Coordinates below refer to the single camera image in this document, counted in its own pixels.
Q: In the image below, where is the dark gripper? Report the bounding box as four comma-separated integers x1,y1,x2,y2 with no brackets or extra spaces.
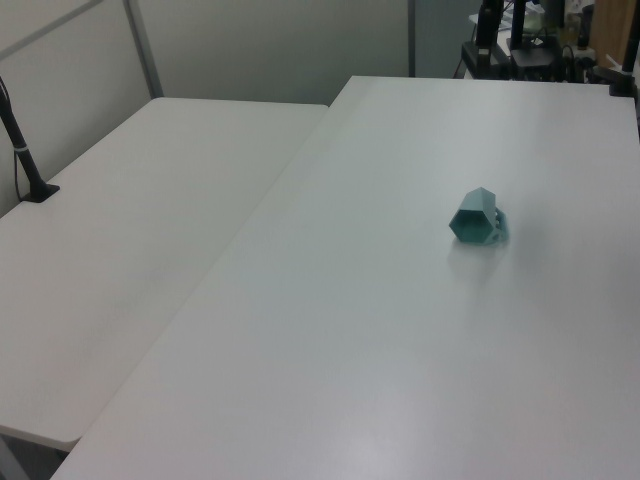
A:
474,0,502,50

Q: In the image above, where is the teal hexagonal cup with handle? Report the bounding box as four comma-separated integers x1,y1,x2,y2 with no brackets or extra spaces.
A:
448,187,513,248

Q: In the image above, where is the black flat box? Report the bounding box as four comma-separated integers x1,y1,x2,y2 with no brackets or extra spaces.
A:
460,41,512,80

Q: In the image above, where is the black monitor stand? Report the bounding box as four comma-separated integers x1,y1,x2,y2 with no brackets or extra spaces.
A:
508,0,558,70

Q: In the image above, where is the wooden board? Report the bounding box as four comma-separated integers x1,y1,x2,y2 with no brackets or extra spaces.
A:
591,0,640,69

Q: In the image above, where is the grey table leg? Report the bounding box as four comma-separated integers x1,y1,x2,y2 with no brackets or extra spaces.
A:
0,433,27,480

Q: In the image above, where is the grey wall post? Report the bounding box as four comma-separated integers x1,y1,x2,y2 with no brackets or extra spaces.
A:
406,0,417,79

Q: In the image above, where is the black camera pole with clamp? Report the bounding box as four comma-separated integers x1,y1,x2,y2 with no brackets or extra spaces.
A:
588,38,640,98

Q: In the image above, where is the grey partition frame post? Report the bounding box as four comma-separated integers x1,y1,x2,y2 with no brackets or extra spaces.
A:
123,0,165,100

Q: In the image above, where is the black camera pole with base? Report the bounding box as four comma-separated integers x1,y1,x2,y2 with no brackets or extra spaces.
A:
0,76,61,204

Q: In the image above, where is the thin black cable along pole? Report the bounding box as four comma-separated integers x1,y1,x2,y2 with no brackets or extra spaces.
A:
0,82,25,201

